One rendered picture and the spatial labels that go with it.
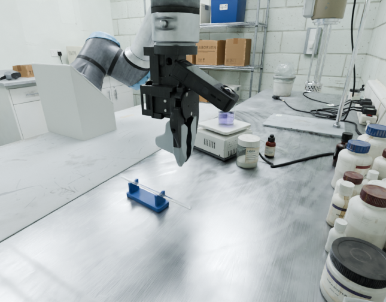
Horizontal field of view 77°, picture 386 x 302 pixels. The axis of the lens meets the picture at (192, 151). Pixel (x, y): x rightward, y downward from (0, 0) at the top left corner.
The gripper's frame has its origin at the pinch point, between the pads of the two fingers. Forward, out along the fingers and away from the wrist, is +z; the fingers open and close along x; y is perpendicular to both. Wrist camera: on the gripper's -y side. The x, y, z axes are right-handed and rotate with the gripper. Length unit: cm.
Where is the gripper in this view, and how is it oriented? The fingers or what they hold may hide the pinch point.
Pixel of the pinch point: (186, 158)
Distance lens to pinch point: 46.7
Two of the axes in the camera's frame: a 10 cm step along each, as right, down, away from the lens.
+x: -3.9, 3.8, -8.4
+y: -9.2, -1.8, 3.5
